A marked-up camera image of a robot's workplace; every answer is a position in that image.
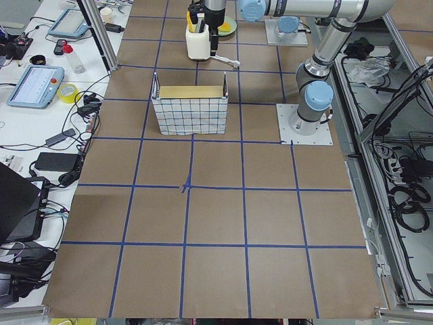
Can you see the paper cup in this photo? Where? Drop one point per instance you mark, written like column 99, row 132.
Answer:
column 107, row 15

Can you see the toast slice in toaster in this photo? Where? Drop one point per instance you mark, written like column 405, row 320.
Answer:
column 192, row 21

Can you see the white two-slot toaster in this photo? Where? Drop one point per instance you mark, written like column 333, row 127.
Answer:
column 198, row 44

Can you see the clear bottle red cap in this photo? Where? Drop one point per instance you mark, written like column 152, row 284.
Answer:
column 73, row 59

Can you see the teach pendant tablet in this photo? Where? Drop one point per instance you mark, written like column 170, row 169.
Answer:
column 70, row 24
column 37, row 87

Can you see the far teach pendant tablet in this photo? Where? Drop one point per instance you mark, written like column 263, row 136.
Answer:
column 70, row 24

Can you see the wire grid fabric basket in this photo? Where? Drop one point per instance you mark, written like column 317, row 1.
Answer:
column 190, row 116

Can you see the black laptop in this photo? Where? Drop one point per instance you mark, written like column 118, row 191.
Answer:
column 22, row 202

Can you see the light green plate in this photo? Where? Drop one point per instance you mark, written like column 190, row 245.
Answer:
column 233, row 25

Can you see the near teach pendant tablet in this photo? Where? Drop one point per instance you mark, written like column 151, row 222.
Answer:
column 37, row 87

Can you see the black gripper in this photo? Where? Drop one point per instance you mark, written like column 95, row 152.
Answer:
column 215, row 19

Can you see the light wooden board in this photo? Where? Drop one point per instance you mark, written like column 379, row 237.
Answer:
column 192, row 92

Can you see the aluminium frame post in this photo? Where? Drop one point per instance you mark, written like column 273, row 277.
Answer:
column 95, row 23

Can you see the toast slice on plate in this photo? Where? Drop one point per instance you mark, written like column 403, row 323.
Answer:
column 225, row 27

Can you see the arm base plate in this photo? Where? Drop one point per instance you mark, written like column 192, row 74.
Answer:
column 286, row 31
column 295, row 131

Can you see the yellow tape roll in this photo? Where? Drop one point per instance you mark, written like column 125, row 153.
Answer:
column 68, row 93

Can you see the crumpled white cloth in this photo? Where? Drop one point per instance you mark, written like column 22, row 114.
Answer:
column 370, row 72

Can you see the black power adapter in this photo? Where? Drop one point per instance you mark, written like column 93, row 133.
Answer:
column 51, row 161

